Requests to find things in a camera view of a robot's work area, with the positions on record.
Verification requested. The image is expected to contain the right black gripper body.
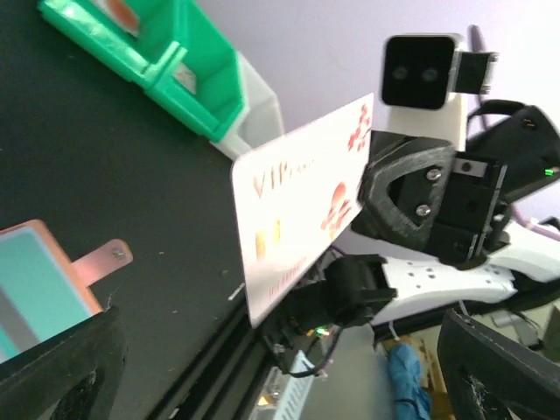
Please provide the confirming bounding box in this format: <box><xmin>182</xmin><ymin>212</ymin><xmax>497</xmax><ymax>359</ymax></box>
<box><xmin>426</xmin><ymin>152</ymin><xmax>507</xmax><ymax>266</ymax></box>

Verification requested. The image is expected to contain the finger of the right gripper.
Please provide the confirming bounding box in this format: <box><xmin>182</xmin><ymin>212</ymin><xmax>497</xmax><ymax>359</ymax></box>
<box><xmin>351</xmin><ymin>136</ymin><xmax>456</xmax><ymax>251</ymax></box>

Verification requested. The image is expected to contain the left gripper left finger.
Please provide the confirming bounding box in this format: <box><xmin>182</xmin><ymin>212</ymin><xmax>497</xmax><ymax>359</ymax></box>
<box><xmin>1</xmin><ymin>306</ymin><xmax>127</xmax><ymax>419</ymax></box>

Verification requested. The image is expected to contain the red circle card in bin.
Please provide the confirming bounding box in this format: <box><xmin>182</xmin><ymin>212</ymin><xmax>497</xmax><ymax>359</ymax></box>
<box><xmin>92</xmin><ymin>0</ymin><xmax>140</xmax><ymax>36</ymax></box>

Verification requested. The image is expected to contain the light blue slotted cable duct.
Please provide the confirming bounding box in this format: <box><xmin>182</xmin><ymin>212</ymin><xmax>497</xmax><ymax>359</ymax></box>
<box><xmin>273</xmin><ymin>375</ymin><xmax>315</xmax><ymax>420</ymax></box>

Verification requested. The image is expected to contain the teal card in holder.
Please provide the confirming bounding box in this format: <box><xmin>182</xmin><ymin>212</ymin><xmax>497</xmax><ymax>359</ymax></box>
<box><xmin>1</xmin><ymin>227</ymin><xmax>100</xmax><ymax>362</ymax></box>

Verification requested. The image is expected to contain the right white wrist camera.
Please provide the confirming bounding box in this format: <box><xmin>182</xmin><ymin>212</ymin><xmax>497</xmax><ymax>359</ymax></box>
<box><xmin>380</xmin><ymin>33</ymin><xmax>499</xmax><ymax>151</ymax></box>

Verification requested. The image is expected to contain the clear plastic bin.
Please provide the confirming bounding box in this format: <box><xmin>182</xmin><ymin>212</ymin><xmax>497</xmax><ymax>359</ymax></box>
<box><xmin>212</xmin><ymin>52</ymin><xmax>284</xmax><ymax>161</ymax></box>

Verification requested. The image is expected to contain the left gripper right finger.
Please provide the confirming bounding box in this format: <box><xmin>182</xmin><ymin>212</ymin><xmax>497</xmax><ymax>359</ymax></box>
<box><xmin>437</xmin><ymin>310</ymin><xmax>559</xmax><ymax>419</ymax></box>

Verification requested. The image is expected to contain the white VIP floral card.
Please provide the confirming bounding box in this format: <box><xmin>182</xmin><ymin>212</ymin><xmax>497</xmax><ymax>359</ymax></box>
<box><xmin>231</xmin><ymin>94</ymin><xmax>375</xmax><ymax>326</ymax></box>

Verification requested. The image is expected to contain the green plastic bin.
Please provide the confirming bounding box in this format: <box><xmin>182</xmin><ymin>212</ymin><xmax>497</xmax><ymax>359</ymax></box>
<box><xmin>145</xmin><ymin>1</ymin><xmax>244</xmax><ymax>143</ymax></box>
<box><xmin>38</xmin><ymin>1</ymin><xmax>192</xmax><ymax>88</ymax></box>

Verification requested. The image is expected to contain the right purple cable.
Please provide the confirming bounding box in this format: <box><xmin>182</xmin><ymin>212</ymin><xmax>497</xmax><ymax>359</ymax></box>
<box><xmin>467</xmin><ymin>24</ymin><xmax>560</xmax><ymax>240</ymax></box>

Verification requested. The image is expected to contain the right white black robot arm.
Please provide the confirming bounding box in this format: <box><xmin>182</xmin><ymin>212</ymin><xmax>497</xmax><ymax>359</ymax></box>
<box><xmin>259</xmin><ymin>100</ymin><xmax>559</xmax><ymax>377</ymax></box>

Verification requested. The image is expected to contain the white floral credit card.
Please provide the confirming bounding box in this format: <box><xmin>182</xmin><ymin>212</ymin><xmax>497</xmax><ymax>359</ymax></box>
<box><xmin>173</xmin><ymin>62</ymin><xmax>197</xmax><ymax>95</ymax></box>

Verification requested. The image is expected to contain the brown leather card holder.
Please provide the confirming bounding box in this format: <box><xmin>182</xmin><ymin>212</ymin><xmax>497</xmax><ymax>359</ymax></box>
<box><xmin>0</xmin><ymin>219</ymin><xmax>135</xmax><ymax>364</ymax></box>

